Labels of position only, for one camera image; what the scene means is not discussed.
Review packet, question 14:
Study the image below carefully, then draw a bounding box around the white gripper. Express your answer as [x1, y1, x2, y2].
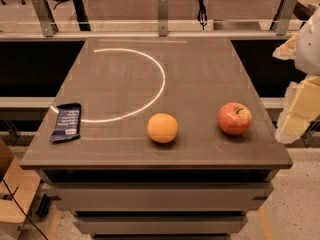
[272, 8, 320, 144]

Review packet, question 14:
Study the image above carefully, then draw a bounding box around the blue rxbar blueberry wrapper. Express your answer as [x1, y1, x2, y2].
[50, 103, 82, 143]

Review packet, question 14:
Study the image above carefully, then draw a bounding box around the red apple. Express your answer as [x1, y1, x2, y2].
[217, 102, 252, 136]

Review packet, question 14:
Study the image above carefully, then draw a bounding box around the orange fruit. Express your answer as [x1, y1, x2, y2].
[147, 113, 178, 143]

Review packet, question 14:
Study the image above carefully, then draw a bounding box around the grey drawer cabinet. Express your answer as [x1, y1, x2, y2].
[43, 182, 273, 239]

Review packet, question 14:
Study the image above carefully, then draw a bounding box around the wooden box lower left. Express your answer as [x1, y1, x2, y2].
[0, 139, 40, 240]

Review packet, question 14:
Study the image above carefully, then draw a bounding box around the right metal rail bracket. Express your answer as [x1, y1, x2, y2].
[274, 0, 298, 35]

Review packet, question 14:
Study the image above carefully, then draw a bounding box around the metal rail bracket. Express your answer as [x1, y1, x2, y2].
[274, 0, 298, 35]
[158, 0, 168, 37]
[31, 0, 58, 37]

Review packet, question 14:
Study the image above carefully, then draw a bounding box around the black hanging cable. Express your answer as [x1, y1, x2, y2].
[195, 0, 209, 31]

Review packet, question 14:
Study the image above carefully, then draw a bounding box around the middle metal rail bracket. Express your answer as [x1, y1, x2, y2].
[158, 0, 168, 37]

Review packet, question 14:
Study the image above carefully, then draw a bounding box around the left metal rail bracket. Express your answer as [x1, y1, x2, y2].
[31, 0, 58, 37]

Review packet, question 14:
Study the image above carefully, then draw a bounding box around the black floor cable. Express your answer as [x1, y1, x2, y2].
[0, 177, 50, 240]

